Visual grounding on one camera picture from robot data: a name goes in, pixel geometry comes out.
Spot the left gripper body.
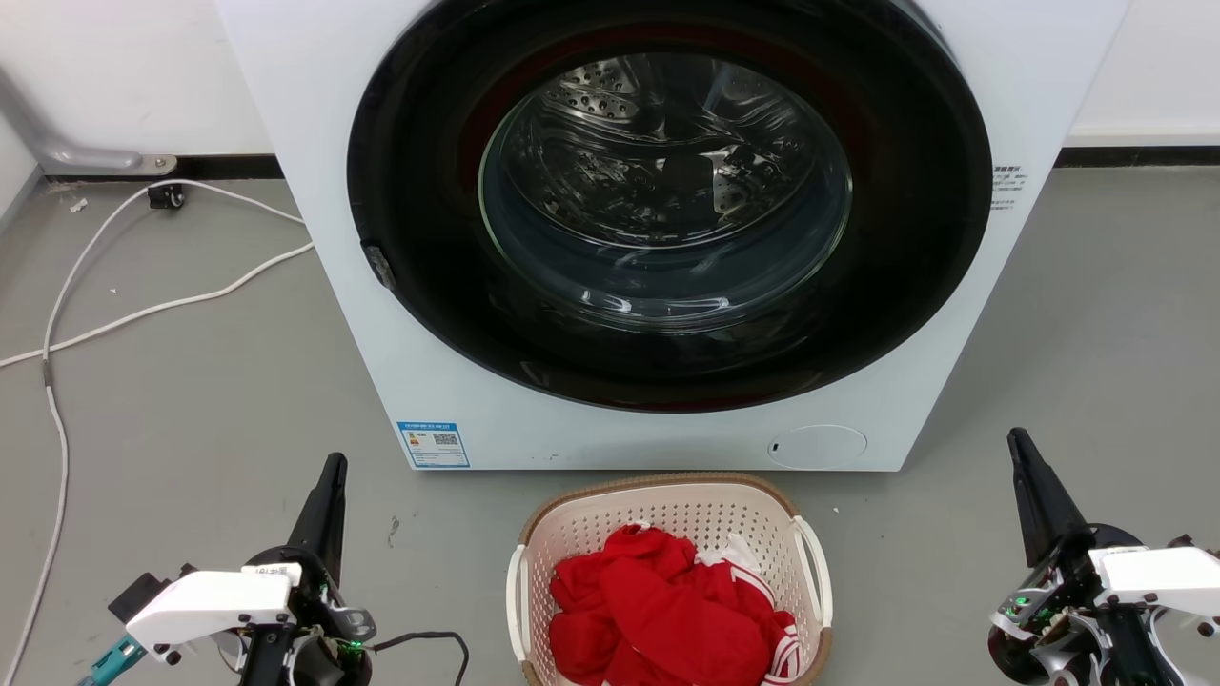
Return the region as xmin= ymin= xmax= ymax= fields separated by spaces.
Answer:
xmin=229 ymin=545 xmax=378 ymax=686

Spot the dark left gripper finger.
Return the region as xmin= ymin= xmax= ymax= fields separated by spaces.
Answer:
xmin=285 ymin=453 xmax=349 ymax=588

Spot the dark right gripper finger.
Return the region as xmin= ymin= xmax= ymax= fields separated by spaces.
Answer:
xmin=1006 ymin=428 xmax=1093 ymax=569

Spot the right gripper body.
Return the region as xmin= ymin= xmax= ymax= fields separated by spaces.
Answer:
xmin=987 ymin=522 xmax=1183 ymax=686

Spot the beige perforated laundry basket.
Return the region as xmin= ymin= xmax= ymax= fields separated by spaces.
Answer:
xmin=505 ymin=473 xmax=835 ymax=686

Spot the blue energy label sticker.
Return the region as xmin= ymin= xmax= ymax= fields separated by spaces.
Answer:
xmin=396 ymin=420 xmax=472 ymax=470

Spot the round white filter cover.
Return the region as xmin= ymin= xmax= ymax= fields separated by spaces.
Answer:
xmin=767 ymin=424 xmax=869 ymax=471

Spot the black round washer door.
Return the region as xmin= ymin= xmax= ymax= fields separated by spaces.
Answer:
xmin=347 ymin=0 xmax=994 ymax=414

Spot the red garment with white stripes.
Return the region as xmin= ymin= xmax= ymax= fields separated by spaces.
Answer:
xmin=548 ymin=522 xmax=802 ymax=686

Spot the white front-load washing machine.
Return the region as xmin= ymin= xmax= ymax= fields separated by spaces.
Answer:
xmin=213 ymin=0 xmax=1131 ymax=474

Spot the grey metal pipe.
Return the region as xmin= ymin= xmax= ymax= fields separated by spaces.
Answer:
xmin=0 ymin=65 xmax=178 ymax=176

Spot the steel washer drum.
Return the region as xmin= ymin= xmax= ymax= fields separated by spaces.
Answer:
xmin=479 ymin=52 xmax=854 ymax=334

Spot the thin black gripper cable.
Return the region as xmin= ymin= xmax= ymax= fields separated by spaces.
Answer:
xmin=370 ymin=631 xmax=471 ymax=686

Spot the teal cable connector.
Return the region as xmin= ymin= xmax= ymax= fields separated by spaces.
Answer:
xmin=78 ymin=636 xmax=147 ymax=686

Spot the white power cable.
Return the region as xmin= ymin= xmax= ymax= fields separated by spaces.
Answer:
xmin=0 ymin=177 xmax=316 ymax=370

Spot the thin white cable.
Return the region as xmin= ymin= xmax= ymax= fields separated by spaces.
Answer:
xmin=0 ymin=181 xmax=192 ymax=686

